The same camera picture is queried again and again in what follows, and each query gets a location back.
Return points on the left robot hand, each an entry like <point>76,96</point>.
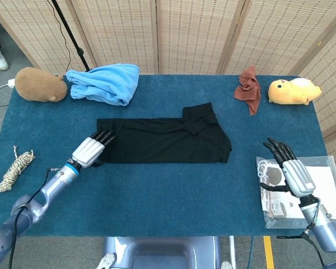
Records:
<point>86,152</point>

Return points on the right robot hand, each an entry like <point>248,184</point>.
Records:
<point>298,179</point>

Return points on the black T-shirt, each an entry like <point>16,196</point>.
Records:
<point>162,143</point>

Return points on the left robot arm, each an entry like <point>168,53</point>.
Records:
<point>47,190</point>

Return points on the plastic bag with white items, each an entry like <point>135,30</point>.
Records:
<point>324,179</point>

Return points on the thin black rod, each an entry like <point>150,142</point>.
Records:
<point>291,237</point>

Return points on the light blue towel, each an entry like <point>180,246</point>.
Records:
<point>106,84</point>

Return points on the brown capybara plush toy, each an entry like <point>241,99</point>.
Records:
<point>36,84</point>

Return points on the yellow plush toy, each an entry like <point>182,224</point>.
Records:
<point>288,92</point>

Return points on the rust brown cloth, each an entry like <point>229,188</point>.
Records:
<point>247,89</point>

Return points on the black tripod pole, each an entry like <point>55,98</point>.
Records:
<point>72,39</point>

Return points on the blue-grey robot torso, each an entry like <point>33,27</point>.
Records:
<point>162,252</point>

